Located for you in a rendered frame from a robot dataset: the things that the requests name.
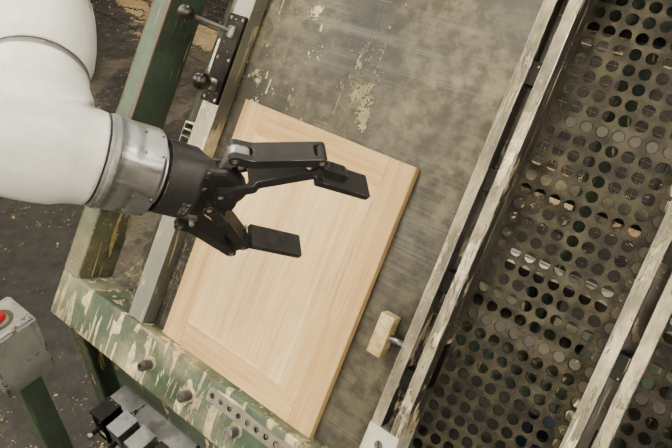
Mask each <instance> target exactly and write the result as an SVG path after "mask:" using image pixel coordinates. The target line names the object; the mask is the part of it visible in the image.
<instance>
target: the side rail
mask: <svg viewBox="0 0 672 448"><path fill-rule="evenodd" d="M206 1H207V0H153V2H152V5H151V8H150V11H149V14H148V17H147V20H146V23H145V26H144V29H143V32H142V35H141V38H140V41H139V44H138V47H137V50H136V53H135V56H134V59H133V62H132V65H131V68H130V71H129V74H128V77H127V80H126V83H125V86H124V89H123V92H122V95H121V98H120V101H119V104H118V107H117V110H116V113H115V114H118V115H121V116H122V117H125V118H128V119H132V120H135V121H138V122H142V123H145V124H148V125H152V126H155V127H158V128H160V129H162V130H163V127H164V124H165V121H166V118H167V115H168V112H169V109H170V106H171V103H172V101H173V98H174V95H175V92H176V89H177V86H178V83H179V80H180V77H181V74H182V71H183V68H184V65H185V63H186V60H187V57H188V54H189V51H190V48H191V45H192V42H193V39H194V36H195V33H196V30H197V28H198V25H199V22H200V21H198V20H196V19H194V20H193V21H191V22H183V21H181V20H180V19H179V17H178V15H177V10H178V8H179V6H180V5H182V4H190V5H192V6H193V7H194V9H195V11H196V15H199V16H202V13H203V10H204V7H205V4H206ZM132 217H133V216H132V215H127V214H122V213H118V212H113V211H108V210H103V209H99V208H96V209H94V208H89V207H87V206H85V207H84V210H83V213H82V216H81V219H80V222H79V225H78V228H77V231H76V234H75V237H74V240H73V243H72V246H71V249H70V252H69V255H68V258H67V261H66V264H65V269H66V270H67V271H69V272H70V273H72V274H73V275H74V276H76V277H77V278H80V277H88V276H94V277H111V276H113V273H114V270H115V267H116V264H117V261H118V258H119V255H120V252H121V250H122V247H123V244H124V241H125V238H126V235H127V232H128V229H129V226H130V223H131V220H132Z"/></svg>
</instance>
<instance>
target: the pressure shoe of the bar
mask: <svg viewBox="0 0 672 448"><path fill-rule="evenodd" d="M400 320H401V317H399V316H397V315H396V314H394V313H392V312H390V311H384V312H381V315H380V317H379V320H378V322H377V325H376V327H375V330H374V332H373V335H372V337H371V340H370V342H369V345H368V347H367V351H368V352H370V353H371V354H373V355H375V356H376V357H378V358H380V357H383V356H386V354H387V351H388V349H389V347H390V344H391V342H389V341H388V339H389V337H390V336H391V335H394V334H395V332H396V329H397V327H398V325H399V322H400Z"/></svg>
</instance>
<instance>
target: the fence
mask: <svg viewBox="0 0 672 448"><path fill-rule="evenodd" d="M268 1H269V0H238V1H237V4H236V7H235V10H234V12H233V13H235V14H238V15H241V16H244V17H247V18H248V22H247V25H246V28H245V31H244V34H243V37H242V39H241V42H240V45H239V48H238V51H237V54H236V57H235V59H234V62H233V65H232V68H231V71H230V74H229V76H228V79H227V82H226V85H225V88H224V91H223V93H222V96H221V99H220V102H219V105H215V104H212V103H210V102H207V101H205V100H203V101H202V104H201V107H200V110H199V113H198V116H197V119H196V121H195V124H194V127H193V130H192V133H191V136H190V139H189V142H188V144H191V145H194V146H197V147H199V148H200V149H201V150H202V151H203V152H204V153H205V154H206V155H207V156H209V157H211V158H213V156H214V153H215V150H216V147H217V145H218V142H219V139H220V136H221V133H222V131H223V128H224V125H225V122H226V119H227V116H228V114H229V111H230V108H231V105H232V102H233V100H234V97H235V94H236V91H237V88H238V85H239V83H240V80H241V77H242V74H243V71H244V69H245V66H246V63H247V60H248V57H249V54H250V52H251V49H252V46H253V43H254V40H255V38H256V35H257V32H258V29H259V26H260V23H261V21H262V18H263V15H264V12H265V9H266V7H267V4H268ZM185 235H186V232H184V231H181V230H177V229H175V228H174V217H170V216H166V215H163V216H162V219H161V222H160V225H159V228H158V230H157V233H156V236H155V239H154V242H153V245H152V248H151V251H150V253H149V256H148V259H147V262H146V265H145V268H144V271H143V274H142V276H141V279H140V282H139V285H138V288H137V291H136V294H135V296H134V299H133V302H132V305H131V308H130V311H129V314H130V315H131V316H133V317H134V318H136V319H137V320H138V321H140V322H141V323H148V322H155V319H156V317H157V314H158V311H159V308H160V305H161V303H162V300H163V297H164V294H165V291H166V288H167V286H168V283H169V280H170V277H171V274H172V272H173V269H174V266H175V263H176V260H177V257H178V255H179V252H180V249H181V246H182V243H183V240H184V238H185Z"/></svg>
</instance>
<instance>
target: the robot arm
mask: <svg viewBox="0 0 672 448"><path fill-rule="evenodd" d="M96 55H97V33H96V22H95V16H94V12H93V7H92V4H91V2H90V0H0V197H3V198H8V199H13V200H18V201H24V202H30V203H39V204H60V203H64V204H78V205H85V206H87V207H89V208H94V209H96V208H99V209H103V210H108V211H113V212H118V213H122V214H127V215H132V216H142V215H143V214H144V213H146V212H147V211H148V212H152V213H156V214H161V215H166V216H170V217H174V228H175V229H177V230H181V231H184V232H188V233H191V234H192V235H194V236H196V237H197V238H199V239H200V240H202V241H204V242H205V243H207V244H209V245H210V246H212V247H213V248H215V249H217V250H219V251H220V252H222V253H223V254H225V255H226V256H229V257H232V256H235V255H236V251H237V250H246V249H248V248H250V249H255V250H259V251H264V252H270V253H275V254H279V255H284V256H289V257H294V258H299V257H301V255H302V253H301V245H300V238H299V235H296V234H292V233H288V232H284V231H279V230H275V229H271V228H266V227H262V226H258V225H253V224H250V225H249V226H248V227H247V225H246V224H245V227H244V225H243V224H242V223H241V221H240V220H239V219H238V217H237V216H236V215H235V213H234V212H233V211H232V210H233V209H234V208H235V206H236V204H237V202H239V201H240V200H242V199H243V198H244V197H245V196H246V195H248V194H254V193H256V192H257V191H258V189H260V188H265V187H271V186H277V185H283V184H289V183H295V182H301V181H307V180H312V179H313V181H314V186H318V187H321V188H325V189H328V190H332V191H335V192H339V193H342V194H346V195H349V196H352V197H356V198H359V199H363V200H367V199H368V198H369V197H370V193H369V188H368V184H367V179H366V176H365V175H363V174H360V173H357V172H354V171H350V170H347V169H346V167H345V166H343V165H340V164H337V163H334V162H331V161H328V159H327V154H326V149H325V144H324V143H323V142H321V141H317V142H247V141H243V140H238V139H230V140H228V141H227V152H226V154H225V155H224V157H223V158H211V157H209V156H207V155H206V154H205V153H204V152H203V151H202V150H201V149H200V148H199V147H197V146H194V145H191V144H187V143H184V142H180V141H177V140H174V139H170V138H167V137H166V135H165V133H164V131H163V130H162V129H160V128H158V127H155V126H152V125H148V124H145V123H142V122H138V121H135V120H132V119H128V118H125V117H122V116H121V115H118V114H115V113H109V112H106V111H103V110H101V109H98V108H96V107H94V106H95V104H94V99H93V97H92V94H91V91H90V85H91V80H92V77H93V74H94V71H95V64H96ZM307 168H310V169H311V170H308V169H307ZM242 172H247V174H248V183H247V184H246V181H245V178H244V176H243V175H242ZM204 214H206V216H209V217H210V219H211V220H210V219H209V218H207V217H206V216H204ZM247 229H248V232H247Z"/></svg>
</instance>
